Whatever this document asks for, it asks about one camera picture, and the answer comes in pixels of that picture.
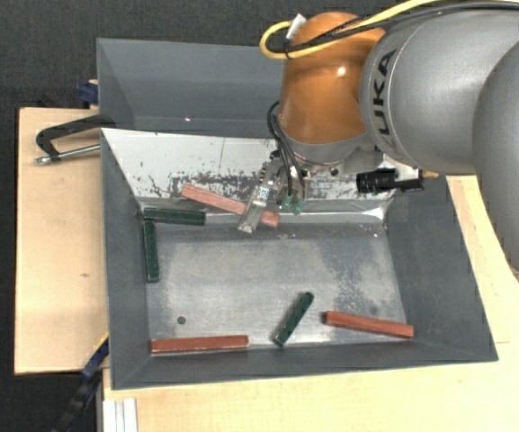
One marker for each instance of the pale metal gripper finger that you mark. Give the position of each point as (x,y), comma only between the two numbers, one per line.
(259,212)
(249,216)

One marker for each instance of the red-brown flat block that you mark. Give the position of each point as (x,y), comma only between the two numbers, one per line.
(198,344)
(214,201)
(369,324)

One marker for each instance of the grey metal bin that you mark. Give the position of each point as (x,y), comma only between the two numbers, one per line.
(259,268)

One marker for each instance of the dark green flat block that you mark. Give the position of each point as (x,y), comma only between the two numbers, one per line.
(151,252)
(294,318)
(173,216)

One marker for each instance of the pale wood flat board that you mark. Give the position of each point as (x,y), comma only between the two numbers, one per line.
(59,241)

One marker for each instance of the black cylinder on white bracket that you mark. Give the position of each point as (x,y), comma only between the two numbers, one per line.
(373,181)

